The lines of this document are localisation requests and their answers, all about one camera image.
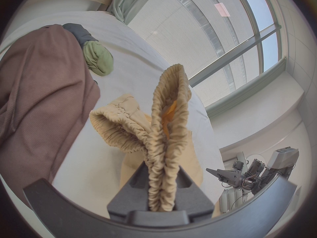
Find blue-green curtain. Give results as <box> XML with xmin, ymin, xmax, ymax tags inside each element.
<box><xmin>109</xmin><ymin>0</ymin><xmax>174</xmax><ymax>26</ymax></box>

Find beige shorts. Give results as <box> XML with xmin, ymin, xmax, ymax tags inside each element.
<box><xmin>89</xmin><ymin>63</ymin><xmax>204</xmax><ymax>213</ymax></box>

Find brown garment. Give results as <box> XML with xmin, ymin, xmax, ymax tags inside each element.
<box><xmin>0</xmin><ymin>24</ymin><xmax>101</xmax><ymax>208</ymax></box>

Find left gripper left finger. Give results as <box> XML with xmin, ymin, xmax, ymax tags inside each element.
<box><xmin>107</xmin><ymin>161</ymin><xmax>150</xmax><ymax>219</ymax></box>

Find dark grey garment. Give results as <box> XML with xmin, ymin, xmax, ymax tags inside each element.
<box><xmin>62</xmin><ymin>22</ymin><xmax>96</xmax><ymax>45</ymax></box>

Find window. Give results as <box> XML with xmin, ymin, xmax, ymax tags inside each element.
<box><xmin>126</xmin><ymin>0</ymin><xmax>288</xmax><ymax>114</ymax></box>

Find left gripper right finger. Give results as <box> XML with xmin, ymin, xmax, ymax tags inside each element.
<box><xmin>173</xmin><ymin>165</ymin><xmax>215</xmax><ymax>219</ymax></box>

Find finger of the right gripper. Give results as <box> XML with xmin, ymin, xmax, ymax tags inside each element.
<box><xmin>206</xmin><ymin>168</ymin><xmax>224</xmax><ymax>181</ymax></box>

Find green garment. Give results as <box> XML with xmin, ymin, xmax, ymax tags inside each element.
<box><xmin>82</xmin><ymin>41</ymin><xmax>114</xmax><ymax>77</ymax></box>

